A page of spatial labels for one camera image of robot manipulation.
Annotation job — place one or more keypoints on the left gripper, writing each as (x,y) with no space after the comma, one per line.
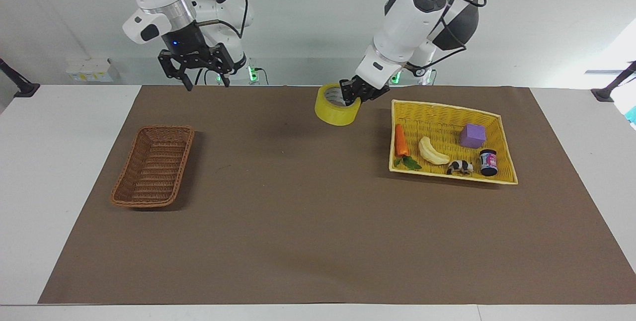
(376,91)

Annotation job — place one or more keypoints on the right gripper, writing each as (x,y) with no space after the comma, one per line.
(185,40)

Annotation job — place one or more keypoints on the yellow tape roll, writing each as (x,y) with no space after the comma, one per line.
(330,112)

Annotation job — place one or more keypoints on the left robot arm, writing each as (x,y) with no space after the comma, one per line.
(412,18)

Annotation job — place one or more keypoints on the yellow woven basket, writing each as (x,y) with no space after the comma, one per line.
(442,124)

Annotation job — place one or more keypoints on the brown wicker basket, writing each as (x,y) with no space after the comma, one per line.
(153,167)

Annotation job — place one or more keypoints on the toy carrot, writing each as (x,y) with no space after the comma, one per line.
(401,144)

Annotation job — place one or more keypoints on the toy banana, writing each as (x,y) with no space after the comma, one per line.
(430,153)

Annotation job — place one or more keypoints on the purple cube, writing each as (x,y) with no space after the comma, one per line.
(472,136)

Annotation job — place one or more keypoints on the black and white toy cow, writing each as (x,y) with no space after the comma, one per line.
(459,167)

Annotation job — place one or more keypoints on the small dark jar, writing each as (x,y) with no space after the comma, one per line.
(488,163)

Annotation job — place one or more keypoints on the black stand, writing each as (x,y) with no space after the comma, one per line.
(20,85)
(608,90)

